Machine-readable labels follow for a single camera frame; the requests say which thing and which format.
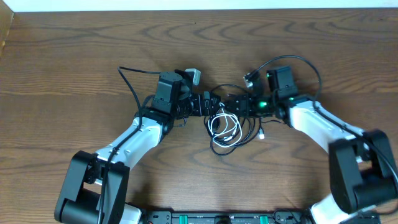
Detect white usb cable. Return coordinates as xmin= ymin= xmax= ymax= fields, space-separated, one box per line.
xmin=207 ymin=102 xmax=266 ymax=149

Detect left camera cable black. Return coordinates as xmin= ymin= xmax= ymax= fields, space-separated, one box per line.
xmin=96 ymin=66 xmax=160 ymax=224

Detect camera cable black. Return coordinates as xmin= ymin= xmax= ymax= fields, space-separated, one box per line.
xmin=96 ymin=66 xmax=160 ymax=224
xmin=245 ymin=55 xmax=398 ymax=215

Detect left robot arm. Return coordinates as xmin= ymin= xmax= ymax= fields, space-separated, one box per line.
xmin=54 ymin=68 xmax=221 ymax=223

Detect black usb cable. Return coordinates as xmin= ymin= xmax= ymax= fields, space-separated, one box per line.
xmin=203 ymin=83 xmax=265 ymax=156

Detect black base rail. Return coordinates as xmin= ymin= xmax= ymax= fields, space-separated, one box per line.
xmin=146 ymin=210 xmax=382 ymax=224

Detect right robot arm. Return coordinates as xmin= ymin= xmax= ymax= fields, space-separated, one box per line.
xmin=225 ymin=66 xmax=397 ymax=223

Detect cardboard box edge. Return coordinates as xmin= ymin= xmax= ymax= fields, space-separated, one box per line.
xmin=0 ymin=0 xmax=14 ymax=54

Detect right camera cable black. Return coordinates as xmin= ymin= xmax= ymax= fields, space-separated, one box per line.
xmin=245 ymin=55 xmax=398 ymax=215

